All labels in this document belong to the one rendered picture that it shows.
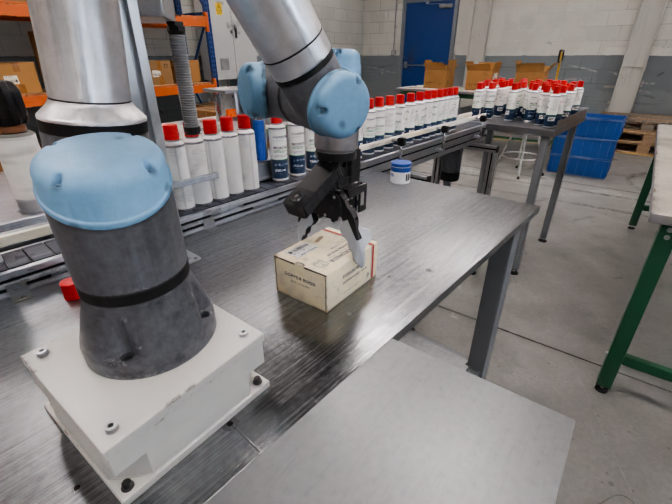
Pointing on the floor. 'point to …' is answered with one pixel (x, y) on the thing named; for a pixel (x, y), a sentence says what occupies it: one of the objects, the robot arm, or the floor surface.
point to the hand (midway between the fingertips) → (327, 258)
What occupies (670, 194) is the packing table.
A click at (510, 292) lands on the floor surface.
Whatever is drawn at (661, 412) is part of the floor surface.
